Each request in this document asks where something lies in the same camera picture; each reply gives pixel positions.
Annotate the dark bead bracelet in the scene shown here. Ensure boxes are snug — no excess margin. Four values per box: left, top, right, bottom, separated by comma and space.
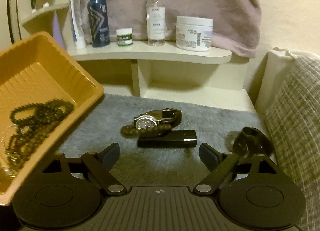
120, 123, 173, 137

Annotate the black rectangular stick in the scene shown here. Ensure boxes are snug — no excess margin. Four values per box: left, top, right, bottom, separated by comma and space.
137, 130, 197, 148

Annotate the silver wristwatch black strap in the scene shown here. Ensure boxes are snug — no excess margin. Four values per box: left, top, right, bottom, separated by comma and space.
133, 107, 183, 130

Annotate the brown bead necklace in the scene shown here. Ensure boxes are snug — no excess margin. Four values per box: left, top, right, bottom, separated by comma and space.
3, 120, 61, 172

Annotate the orange plastic tray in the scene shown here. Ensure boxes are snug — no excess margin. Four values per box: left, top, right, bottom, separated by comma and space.
1, 32, 104, 206

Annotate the cream wooden shelf unit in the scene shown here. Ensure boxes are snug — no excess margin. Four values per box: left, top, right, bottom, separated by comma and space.
16, 0, 254, 112

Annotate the grey checked cushion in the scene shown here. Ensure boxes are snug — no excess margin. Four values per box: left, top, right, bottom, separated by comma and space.
266, 57, 319, 230

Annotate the small green white jar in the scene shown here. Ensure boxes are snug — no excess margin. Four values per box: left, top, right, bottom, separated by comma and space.
116, 28, 133, 47

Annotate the large white cream jar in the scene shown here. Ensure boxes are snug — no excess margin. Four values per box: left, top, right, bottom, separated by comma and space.
176, 16, 214, 52

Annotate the lilac tube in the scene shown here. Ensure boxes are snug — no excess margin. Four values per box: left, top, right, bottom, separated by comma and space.
52, 11, 66, 50

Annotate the dark blue spray bottle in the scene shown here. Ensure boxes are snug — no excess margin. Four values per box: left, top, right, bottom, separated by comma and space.
87, 0, 110, 48

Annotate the mauve hanging towel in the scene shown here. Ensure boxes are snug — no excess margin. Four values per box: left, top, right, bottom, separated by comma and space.
81, 0, 261, 58

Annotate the clear spray bottle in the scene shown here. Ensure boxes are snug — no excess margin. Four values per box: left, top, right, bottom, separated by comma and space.
146, 0, 165, 46

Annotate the blue white tube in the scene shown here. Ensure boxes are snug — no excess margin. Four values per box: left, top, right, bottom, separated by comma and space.
69, 0, 86, 50

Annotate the lying black white stick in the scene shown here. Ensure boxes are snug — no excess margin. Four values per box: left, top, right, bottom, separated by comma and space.
42, 2, 49, 8

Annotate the standing black white stick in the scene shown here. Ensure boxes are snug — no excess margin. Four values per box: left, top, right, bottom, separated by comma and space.
30, 0, 37, 13

